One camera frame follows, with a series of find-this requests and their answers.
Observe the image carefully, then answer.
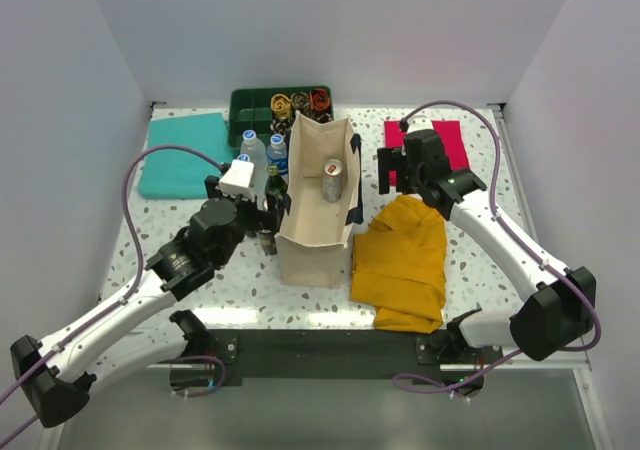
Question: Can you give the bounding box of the green glass bottle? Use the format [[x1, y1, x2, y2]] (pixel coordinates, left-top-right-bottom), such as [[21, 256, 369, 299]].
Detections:
[[265, 164, 287, 209]]

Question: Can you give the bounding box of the blue cap clear bottle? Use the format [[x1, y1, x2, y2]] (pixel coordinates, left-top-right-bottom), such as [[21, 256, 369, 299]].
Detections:
[[236, 153, 268, 201]]

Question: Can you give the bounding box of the silver top can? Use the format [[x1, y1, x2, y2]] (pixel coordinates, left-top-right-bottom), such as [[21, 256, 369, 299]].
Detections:
[[257, 230, 277, 256]]

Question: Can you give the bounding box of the Pocari Sweat bottle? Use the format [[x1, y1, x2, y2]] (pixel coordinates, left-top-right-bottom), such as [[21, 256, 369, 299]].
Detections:
[[266, 134, 288, 181]]

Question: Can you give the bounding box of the red tab can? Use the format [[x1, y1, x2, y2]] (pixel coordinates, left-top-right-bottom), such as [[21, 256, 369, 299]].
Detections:
[[322, 159, 343, 203]]

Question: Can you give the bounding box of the small clear water bottle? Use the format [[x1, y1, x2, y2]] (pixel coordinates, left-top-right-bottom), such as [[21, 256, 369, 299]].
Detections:
[[241, 129, 268, 171]]

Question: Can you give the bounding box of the beige canvas tote bag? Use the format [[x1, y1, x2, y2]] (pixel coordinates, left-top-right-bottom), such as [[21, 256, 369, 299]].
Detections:
[[275, 114, 364, 288]]

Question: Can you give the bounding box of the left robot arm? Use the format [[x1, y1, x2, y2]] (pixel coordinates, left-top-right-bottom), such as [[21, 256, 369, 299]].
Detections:
[[10, 176, 282, 428]]

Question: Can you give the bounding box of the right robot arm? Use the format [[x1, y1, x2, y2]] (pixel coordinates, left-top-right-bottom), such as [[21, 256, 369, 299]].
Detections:
[[377, 129, 596, 363]]

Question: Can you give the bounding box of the red folded cloth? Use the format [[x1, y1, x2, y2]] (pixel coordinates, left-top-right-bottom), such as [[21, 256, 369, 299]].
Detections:
[[383, 121, 470, 186]]

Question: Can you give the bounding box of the teal folded cloth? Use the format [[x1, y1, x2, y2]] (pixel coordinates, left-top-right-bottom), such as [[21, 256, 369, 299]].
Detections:
[[138, 113, 235, 199]]

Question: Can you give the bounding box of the brown pink rolled tie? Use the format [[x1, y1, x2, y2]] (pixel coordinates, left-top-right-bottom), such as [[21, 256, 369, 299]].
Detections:
[[316, 113, 333, 123]]

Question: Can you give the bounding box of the black white rolled tie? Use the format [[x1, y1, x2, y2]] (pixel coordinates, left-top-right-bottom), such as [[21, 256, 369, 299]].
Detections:
[[270, 118, 293, 135]]

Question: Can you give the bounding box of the green compartment tray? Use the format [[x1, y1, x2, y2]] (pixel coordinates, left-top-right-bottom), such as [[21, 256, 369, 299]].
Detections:
[[228, 85, 334, 151]]

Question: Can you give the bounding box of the mustard yellow cloth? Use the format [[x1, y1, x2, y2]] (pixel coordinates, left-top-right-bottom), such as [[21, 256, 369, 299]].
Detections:
[[350, 195, 447, 334]]

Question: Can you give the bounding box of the orange black rolled tie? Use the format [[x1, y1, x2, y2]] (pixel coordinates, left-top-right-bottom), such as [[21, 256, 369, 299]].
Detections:
[[309, 87, 331, 114]]

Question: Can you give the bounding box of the yellow rolled tie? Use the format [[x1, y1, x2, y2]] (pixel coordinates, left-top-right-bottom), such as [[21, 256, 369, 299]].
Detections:
[[270, 93, 292, 120]]

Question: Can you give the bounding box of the brown patterned rolled tie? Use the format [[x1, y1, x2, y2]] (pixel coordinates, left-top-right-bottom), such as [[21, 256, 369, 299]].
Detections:
[[290, 91, 312, 116]]

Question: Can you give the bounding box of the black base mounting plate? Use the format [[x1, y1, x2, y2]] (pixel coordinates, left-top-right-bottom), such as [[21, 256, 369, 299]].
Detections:
[[183, 329, 502, 386]]

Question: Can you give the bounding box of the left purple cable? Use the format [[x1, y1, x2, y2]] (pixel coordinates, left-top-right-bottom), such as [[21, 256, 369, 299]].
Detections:
[[0, 144, 231, 439]]

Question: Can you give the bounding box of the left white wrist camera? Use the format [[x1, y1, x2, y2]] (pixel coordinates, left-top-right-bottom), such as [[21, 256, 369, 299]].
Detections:
[[219, 159, 255, 200]]

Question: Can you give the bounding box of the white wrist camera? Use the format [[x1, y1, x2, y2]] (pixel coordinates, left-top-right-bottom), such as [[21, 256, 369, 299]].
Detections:
[[399, 118, 439, 147], [219, 159, 255, 200]]

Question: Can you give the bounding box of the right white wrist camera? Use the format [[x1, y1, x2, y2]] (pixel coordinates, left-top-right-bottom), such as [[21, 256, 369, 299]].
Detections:
[[399, 118, 439, 147]]

